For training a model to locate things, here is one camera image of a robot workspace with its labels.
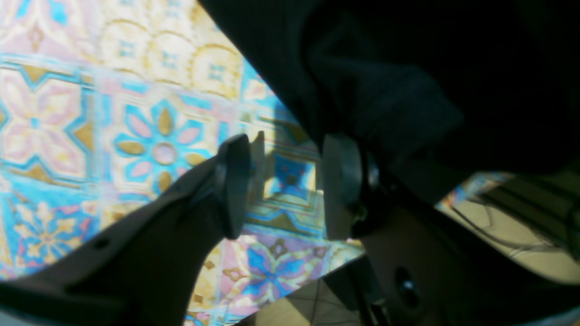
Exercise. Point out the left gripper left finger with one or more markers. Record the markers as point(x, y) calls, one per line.
point(141, 270)

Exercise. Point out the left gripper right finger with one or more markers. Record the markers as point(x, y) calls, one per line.
point(431, 270)

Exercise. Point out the black T-shirt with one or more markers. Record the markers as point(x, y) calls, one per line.
point(435, 89)

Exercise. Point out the patterned tablecloth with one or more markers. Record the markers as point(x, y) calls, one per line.
point(105, 103)

